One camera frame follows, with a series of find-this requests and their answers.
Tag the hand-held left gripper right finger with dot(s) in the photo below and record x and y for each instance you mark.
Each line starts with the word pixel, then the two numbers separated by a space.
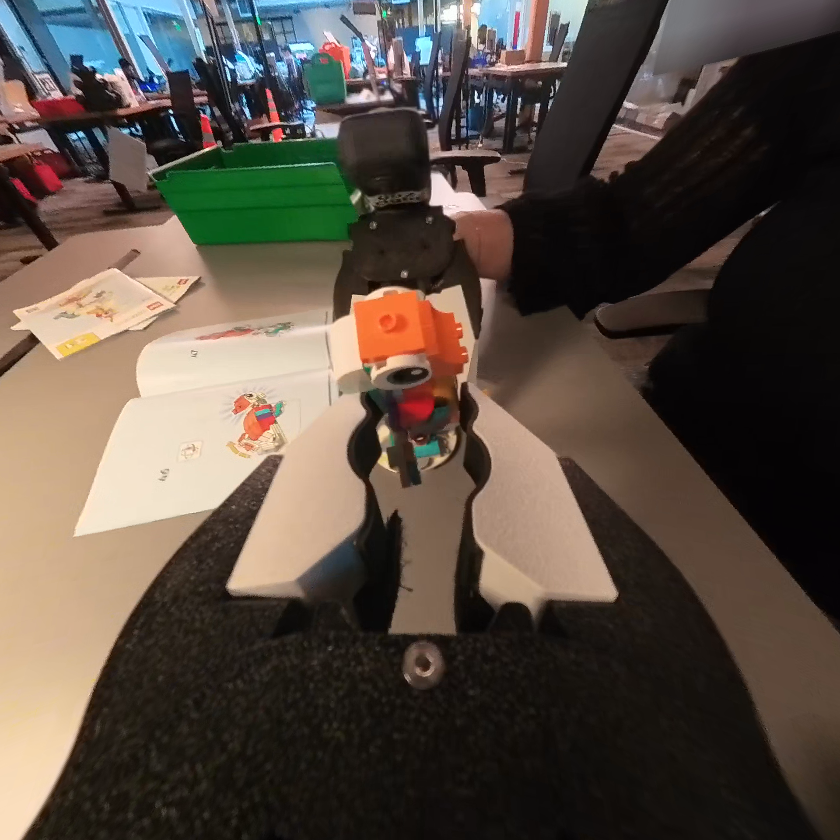
pixel 538 525

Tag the green plastic bin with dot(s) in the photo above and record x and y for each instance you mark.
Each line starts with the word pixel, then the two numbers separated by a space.
pixel 262 197

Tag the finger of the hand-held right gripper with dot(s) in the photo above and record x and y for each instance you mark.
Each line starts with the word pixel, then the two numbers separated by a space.
pixel 466 308

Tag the open lego instruction booklet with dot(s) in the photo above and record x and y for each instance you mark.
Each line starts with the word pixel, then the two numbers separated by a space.
pixel 197 459

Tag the orange traffic cone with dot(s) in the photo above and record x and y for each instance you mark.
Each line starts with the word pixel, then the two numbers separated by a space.
pixel 272 115

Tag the person's right hand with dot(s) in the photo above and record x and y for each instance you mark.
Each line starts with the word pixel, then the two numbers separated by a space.
pixel 489 243

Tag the printed paper leaflets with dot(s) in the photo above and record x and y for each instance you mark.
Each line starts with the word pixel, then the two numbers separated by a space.
pixel 92 308

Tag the round white teal lego base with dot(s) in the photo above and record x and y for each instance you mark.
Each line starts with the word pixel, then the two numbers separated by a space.
pixel 443 456

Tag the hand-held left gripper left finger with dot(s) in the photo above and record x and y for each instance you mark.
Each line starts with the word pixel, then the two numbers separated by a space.
pixel 295 525

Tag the colourful lego fish model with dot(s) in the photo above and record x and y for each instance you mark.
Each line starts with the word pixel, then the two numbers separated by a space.
pixel 394 334

